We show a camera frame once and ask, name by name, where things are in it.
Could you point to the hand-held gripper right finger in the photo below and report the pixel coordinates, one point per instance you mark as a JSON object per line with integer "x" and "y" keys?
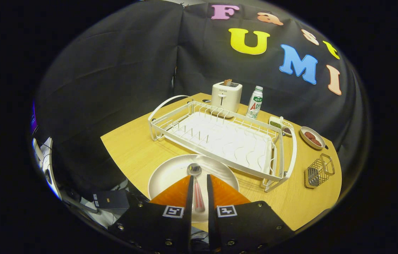
{"x": 211, "y": 197}

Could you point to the brown bread slice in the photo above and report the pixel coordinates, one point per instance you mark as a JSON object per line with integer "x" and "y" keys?
{"x": 227, "y": 82}

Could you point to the black flat box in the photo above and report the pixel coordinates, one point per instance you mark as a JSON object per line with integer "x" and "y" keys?
{"x": 112, "y": 200}

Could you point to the white toaster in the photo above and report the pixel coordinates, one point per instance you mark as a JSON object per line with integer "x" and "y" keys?
{"x": 225, "y": 98}

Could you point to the black backdrop cloth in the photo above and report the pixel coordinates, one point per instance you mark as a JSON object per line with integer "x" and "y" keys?
{"x": 114, "y": 88}

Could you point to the white divided dish with beans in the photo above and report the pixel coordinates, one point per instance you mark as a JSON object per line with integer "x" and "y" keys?
{"x": 280, "y": 125}

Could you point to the white drink bottle green label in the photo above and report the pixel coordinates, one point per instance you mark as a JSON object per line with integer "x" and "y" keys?
{"x": 254, "y": 104}

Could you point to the grey round plate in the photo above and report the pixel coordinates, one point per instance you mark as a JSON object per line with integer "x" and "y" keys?
{"x": 304, "y": 139}

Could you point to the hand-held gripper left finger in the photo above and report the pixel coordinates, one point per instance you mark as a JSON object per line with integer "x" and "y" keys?
{"x": 189, "y": 197}

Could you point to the red meat pieces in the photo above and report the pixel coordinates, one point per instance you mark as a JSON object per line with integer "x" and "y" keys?
{"x": 312, "y": 138}

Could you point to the white plate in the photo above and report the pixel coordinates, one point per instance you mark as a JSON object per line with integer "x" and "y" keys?
{"x": 170, "y": 173}

